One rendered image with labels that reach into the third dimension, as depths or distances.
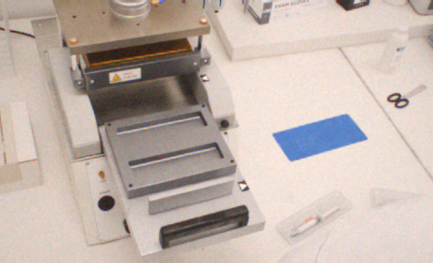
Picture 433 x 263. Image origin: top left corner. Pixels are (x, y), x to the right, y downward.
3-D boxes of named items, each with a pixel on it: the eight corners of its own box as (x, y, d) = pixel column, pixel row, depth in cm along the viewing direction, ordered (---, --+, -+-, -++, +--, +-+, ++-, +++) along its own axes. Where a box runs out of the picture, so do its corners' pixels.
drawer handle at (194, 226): (158, 239, 91) (158, 226, 88) (243, 216, 95) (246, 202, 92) (162, 249, 89) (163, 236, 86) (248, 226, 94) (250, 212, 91)
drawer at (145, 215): (99, 140, 109) (96, 111, 103) (204, 118, 116) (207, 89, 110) (141, 268, 91) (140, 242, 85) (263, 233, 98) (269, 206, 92)
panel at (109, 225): (97, 243, 114) (82, 161, 106) (233, 207, 123) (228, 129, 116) (99, 248, 112) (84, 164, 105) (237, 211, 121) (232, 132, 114)
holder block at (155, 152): (105, 131, 106) (104, 121, 104) (204, 111, 112) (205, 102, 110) (128, 199, 96) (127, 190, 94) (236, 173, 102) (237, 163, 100)
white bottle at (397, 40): (374, 69, 161) (391, 28, 151) (380, 61, 164) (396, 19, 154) (392, 77, 160) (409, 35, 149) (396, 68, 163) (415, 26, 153)
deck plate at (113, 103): (30, 23, 134) (29, 19, 133) (170, 4, 145) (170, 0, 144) (69, 163, 106) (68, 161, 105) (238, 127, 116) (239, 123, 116)
